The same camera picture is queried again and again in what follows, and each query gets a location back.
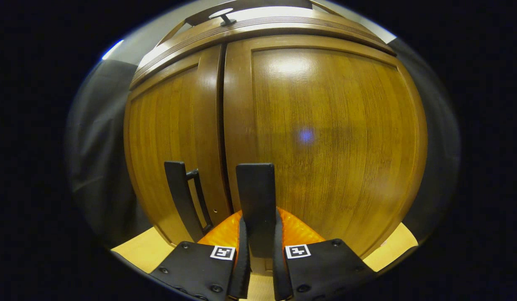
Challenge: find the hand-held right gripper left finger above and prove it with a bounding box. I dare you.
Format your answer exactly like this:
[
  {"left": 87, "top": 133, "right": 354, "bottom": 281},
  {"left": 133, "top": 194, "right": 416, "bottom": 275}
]
[{"left": 150, "top": 209, "right": 251, "bottom": 301}]

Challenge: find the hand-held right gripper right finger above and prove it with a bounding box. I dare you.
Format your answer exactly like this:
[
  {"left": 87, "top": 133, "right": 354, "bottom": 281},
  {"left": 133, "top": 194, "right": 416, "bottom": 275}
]
[{"left": 272, "top": 208, "right": 376, "bottom": 301}]

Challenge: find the black door handle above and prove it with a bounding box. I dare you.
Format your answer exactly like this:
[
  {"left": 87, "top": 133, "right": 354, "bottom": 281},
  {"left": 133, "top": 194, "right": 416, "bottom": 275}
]
[
  {"left": 164, "top": 161, "right": 214, "bottom": 243},
  {"left": 236, "top": 163, "right": 276, "bottom": 258}
]

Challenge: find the wooden shoe cabinet door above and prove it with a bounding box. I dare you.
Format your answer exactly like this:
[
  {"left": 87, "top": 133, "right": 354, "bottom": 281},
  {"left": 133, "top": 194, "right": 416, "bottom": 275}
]
[
  {"left": 124, "top": 44, "right": 233, "bottom": 246},
  {"left": 223, "top": 35, "right": 428, "bottom": 260}
]

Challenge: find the wooden double-door shoe cabinet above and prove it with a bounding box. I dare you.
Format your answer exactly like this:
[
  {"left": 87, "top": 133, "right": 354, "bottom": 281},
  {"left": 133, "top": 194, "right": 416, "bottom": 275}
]
[{"left": 124, "top": 0, "right": 428, "bottom": 260}]

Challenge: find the wooden cabinet drawer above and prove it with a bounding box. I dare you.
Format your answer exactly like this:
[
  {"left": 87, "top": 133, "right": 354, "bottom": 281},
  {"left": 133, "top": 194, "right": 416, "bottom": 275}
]
[{"left": 129, "top": 16, "right": 396, "bottom": 90}]

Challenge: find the black round drawer knob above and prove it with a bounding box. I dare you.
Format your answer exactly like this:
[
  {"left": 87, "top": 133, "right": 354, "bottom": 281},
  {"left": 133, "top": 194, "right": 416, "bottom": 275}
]
[{"left": 208, "top": 8, "right": 237, "bottom": 26}]

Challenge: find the small ceiling light panel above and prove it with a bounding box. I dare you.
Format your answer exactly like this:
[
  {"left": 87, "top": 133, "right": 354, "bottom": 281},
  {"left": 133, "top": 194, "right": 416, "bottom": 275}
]
[{"left": 102, "top": 40, "right": 124, "bottom": 60}]

